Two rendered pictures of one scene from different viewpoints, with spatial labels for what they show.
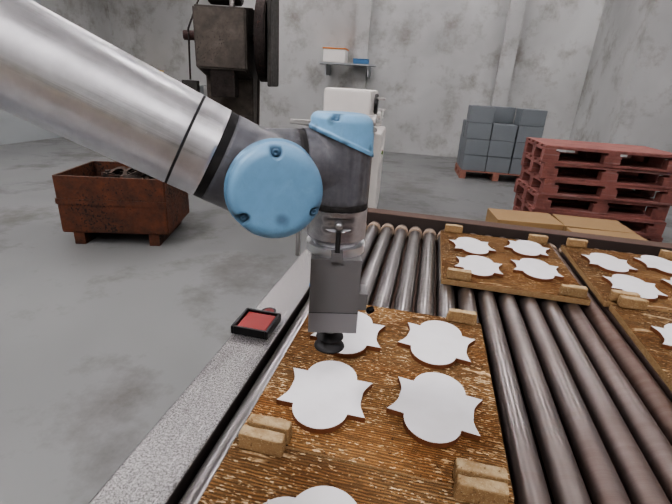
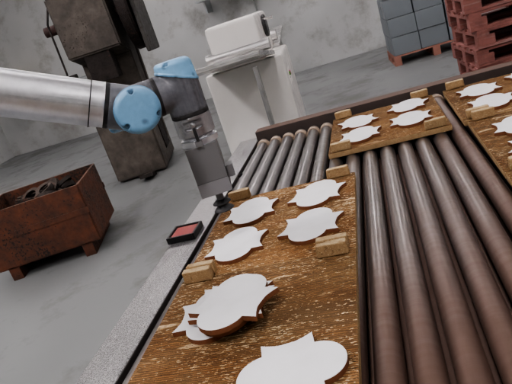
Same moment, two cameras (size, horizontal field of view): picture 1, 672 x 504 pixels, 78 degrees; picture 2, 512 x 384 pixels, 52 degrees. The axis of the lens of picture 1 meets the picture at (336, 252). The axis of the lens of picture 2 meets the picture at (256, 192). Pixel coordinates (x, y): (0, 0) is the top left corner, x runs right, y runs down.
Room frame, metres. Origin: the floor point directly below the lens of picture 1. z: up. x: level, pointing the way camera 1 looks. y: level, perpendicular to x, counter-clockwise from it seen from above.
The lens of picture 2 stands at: (-0.52, -0.15, 1.38)
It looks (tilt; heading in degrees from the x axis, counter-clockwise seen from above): 18 degrees down; 5
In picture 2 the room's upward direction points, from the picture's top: 18 degrees counter-clockwise
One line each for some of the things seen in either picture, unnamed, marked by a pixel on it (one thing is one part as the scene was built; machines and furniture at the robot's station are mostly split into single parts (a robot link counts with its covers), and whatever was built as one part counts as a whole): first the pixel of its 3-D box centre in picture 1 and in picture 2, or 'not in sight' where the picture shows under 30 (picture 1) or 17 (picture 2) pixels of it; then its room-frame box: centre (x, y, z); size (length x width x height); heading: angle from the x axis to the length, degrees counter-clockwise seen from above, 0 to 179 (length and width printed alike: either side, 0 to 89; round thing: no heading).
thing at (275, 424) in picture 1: (269, 427); (201, 268); (0.42, 0.07, 0.95); 0.06 x 0.02 x 0.03; 79
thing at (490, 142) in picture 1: (497, 142); (424, 11); (7.68, -2.76, 0.61); 1.22 x 0.85 x 1.21; 82
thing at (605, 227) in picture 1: (559, 250); not in sight; (3.26, -1.86, 0.21); 1.18 x 0.81 x 0.43; 85
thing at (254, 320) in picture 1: (256, 323); (185, 232); (0.71, 0.15, 0.92); 0.06 x 0.06 x 0.01; 78
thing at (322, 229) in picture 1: (336, 223); (194, 126); (0.50, 0.00, 1.21); 0.08 x 0.08 x 0.05
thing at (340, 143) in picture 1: (337, 160); (179, 88); (0.50, 0.00, 1.29); 0.09 x 0.08 x 0.11; 107
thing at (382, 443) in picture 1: (385, 370); (280, 222); (0.58, -0.10, 0.93); 0.41 x 0.35 x 0.02; 169
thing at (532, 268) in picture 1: (502, 256); (383, 120); (1.12, -0.49, 0.94); 0.41 x 0.35 x 0.04; 168
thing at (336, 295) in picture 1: (341, 279); (212, 161); (0.50, -0.01, 1.13); 0.10 x 0.09 x 0.16; 94
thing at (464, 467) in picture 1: (479, 475); (332, 242); (0.37, -0.19, 0.95); 0.06 x 0.02 x 0.03; 79
